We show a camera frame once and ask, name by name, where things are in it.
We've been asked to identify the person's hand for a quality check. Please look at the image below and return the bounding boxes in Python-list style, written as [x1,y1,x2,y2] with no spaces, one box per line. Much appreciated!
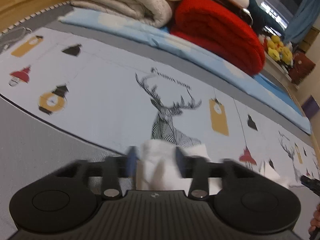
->
[308,204,320,235]

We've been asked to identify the blue curtain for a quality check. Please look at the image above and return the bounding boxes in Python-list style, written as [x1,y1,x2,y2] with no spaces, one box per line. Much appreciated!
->
[284,0,319,44]

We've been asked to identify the teal shark plush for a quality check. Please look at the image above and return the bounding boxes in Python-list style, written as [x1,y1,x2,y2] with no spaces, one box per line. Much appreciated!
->
[247,0,285,36]

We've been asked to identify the red folded blanket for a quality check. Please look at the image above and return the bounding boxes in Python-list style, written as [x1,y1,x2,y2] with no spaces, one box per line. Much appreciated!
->
[170,0,265,76]

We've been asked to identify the white garment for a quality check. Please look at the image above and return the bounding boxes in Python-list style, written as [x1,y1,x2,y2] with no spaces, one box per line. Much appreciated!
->
[137,139,290,195]

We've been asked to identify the light blue cloud blanket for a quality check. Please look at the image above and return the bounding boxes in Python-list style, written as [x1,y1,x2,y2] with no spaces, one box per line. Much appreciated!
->
[58,8,311,134]

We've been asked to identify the purple box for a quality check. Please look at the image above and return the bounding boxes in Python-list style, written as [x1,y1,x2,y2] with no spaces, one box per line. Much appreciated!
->
[302,96,319,119]

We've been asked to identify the yellow plush toys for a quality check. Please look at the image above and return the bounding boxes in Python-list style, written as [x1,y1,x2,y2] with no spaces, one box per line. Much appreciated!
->
[258,35,293,67]

